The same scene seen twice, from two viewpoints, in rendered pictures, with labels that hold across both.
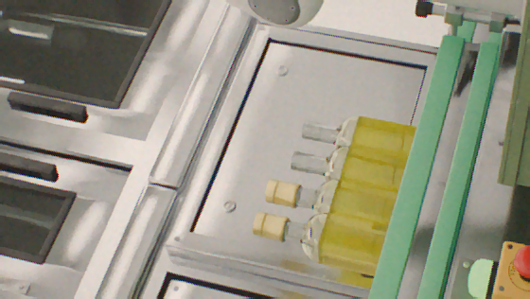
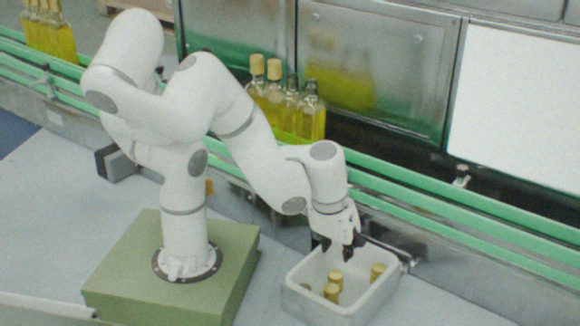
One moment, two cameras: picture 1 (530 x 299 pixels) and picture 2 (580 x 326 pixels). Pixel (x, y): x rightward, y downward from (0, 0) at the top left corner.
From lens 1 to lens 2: 1.88 m
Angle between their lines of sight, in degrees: 82
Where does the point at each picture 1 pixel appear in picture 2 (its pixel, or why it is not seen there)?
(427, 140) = not seen: hidden behind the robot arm
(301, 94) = (400, 55)
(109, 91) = not seen: outside the picture
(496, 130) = (255, 196)
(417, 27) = (465, 138)
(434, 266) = not seen: hidden behind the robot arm
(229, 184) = (328, 15)
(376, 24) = (466, 108)
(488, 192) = (227, 186)
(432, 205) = (225, 159)
